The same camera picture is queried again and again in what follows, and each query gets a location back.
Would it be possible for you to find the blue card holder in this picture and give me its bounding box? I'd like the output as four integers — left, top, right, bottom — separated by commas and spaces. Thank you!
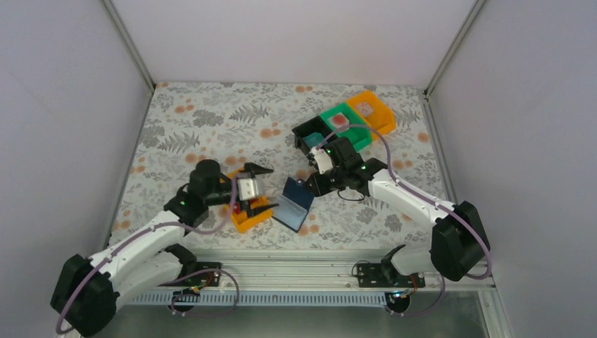
273, 177, 315, 233

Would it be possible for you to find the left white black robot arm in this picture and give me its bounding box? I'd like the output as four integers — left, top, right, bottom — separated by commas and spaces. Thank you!
50, 159, 273, 337

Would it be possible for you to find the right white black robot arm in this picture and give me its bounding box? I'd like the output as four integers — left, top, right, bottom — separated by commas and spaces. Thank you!
305, 137, 490, 282

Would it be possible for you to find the teal card in black bin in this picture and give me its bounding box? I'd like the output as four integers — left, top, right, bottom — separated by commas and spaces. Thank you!
303, 132, 325, 149

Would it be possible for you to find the card in far orange bin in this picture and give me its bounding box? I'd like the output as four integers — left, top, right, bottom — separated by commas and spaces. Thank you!
355, 101, 375, 118

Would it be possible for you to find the near orange bin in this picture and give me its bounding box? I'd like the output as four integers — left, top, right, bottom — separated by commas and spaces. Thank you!
230, 196, 273, 234

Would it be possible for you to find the orange bin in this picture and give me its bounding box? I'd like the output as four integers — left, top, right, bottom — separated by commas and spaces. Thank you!
346, 90, 396, 135
230, 196, 273, 234

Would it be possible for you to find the green bin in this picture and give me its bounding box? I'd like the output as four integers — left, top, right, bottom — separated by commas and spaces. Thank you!
319, 103, 372, 151

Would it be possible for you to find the floral table mat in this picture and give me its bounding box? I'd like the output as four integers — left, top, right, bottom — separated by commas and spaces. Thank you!
109, 82, 430, 250

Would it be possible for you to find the black bin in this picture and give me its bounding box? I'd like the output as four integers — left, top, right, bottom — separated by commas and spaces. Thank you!
291, 115, 332, 157

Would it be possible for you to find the far orange bin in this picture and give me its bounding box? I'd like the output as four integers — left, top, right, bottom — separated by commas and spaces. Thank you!
346, 90, 396, 135

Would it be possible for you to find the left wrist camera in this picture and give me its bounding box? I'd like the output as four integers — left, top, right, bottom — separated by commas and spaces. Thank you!
237, 177, 265, 201

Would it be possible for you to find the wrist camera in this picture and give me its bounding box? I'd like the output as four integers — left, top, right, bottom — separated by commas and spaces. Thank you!
237, 177, 265, 201
310, 147, 334, 175

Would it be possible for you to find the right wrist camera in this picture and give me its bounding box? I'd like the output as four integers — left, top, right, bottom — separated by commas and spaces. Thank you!
310, 147, 334, 175

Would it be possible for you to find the aluminium rail frame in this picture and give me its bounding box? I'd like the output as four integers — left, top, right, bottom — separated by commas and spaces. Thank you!
101, 249, 495, 293

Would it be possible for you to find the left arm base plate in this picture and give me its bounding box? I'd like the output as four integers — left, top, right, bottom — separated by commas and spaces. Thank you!
171, 262, 222, 287

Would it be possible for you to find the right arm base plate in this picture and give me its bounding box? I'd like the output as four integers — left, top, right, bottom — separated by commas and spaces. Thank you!
351, 261, 426, 288

